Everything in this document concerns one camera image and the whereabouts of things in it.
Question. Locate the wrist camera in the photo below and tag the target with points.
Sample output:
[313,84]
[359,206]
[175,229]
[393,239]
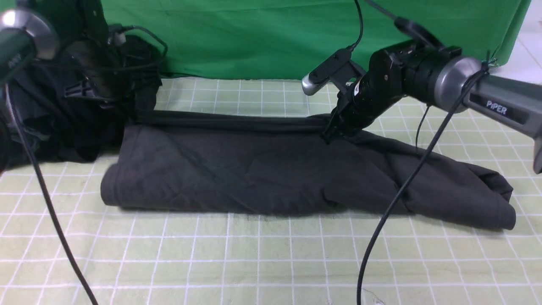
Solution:
[338,69]
[116,35]

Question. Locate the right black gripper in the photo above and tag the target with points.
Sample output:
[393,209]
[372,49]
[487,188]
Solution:
[362,98]

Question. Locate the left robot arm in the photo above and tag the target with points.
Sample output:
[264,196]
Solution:
[71,34]

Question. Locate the green backdrop cloth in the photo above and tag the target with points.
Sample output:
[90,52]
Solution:
[285,39]

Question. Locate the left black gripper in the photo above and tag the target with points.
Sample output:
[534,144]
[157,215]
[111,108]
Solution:
[100,66]

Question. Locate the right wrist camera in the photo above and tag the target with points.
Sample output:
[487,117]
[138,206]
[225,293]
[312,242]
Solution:
[338,69]

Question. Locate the pile of black clothes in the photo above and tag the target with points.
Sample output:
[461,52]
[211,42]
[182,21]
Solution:
[60,129]

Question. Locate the dark gray long-sleeve top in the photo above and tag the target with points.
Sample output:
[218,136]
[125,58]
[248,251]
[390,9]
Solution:
[265,167]

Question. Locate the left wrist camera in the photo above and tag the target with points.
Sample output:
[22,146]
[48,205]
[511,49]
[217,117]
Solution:
[116,35]

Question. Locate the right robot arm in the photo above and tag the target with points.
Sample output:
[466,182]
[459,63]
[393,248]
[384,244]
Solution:
[444,79]

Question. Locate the green checkered table mat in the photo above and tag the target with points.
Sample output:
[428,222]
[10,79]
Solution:
[182,259]

